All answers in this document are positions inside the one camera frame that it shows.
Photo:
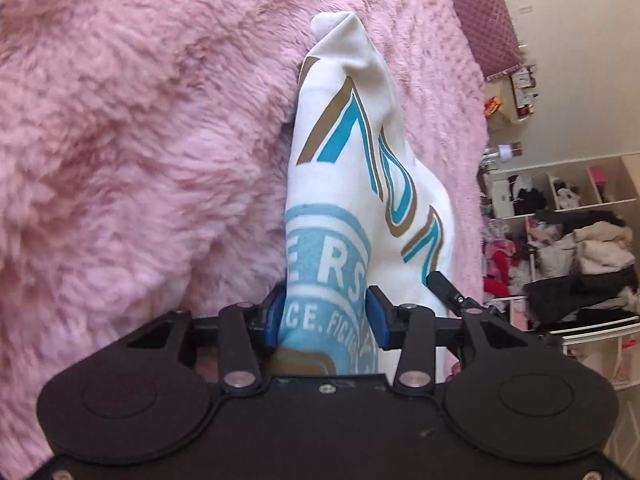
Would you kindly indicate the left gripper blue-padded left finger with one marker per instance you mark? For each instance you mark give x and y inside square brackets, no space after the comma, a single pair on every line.
[247,334]

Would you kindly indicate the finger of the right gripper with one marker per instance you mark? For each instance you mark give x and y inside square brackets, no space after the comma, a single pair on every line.
[448,295]

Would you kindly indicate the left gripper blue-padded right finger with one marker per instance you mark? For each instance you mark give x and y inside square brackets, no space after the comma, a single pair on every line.
[408,331]

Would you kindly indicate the white sweatshirt with teal print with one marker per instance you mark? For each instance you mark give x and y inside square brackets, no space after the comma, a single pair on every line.
[361,209]

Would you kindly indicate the red clothes pile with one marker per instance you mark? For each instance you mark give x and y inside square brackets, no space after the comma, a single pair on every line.
[498,256]

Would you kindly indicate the white open wardrobe shelving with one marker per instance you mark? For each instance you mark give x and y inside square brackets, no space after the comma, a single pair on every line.
[575,272]

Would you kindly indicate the small white table lamp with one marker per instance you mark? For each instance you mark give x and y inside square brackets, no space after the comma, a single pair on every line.
[503,152]

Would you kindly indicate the red snack bag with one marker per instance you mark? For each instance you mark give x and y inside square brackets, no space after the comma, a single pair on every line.
[491,106]

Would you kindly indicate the wooden bedside shelf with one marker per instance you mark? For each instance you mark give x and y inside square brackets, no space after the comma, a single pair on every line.
[518,93]

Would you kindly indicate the pink fluffy bed blanket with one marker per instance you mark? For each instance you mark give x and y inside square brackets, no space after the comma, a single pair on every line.
[144,146]

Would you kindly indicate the purple quilted headboard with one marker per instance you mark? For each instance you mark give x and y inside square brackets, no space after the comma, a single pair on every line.
[488,27]

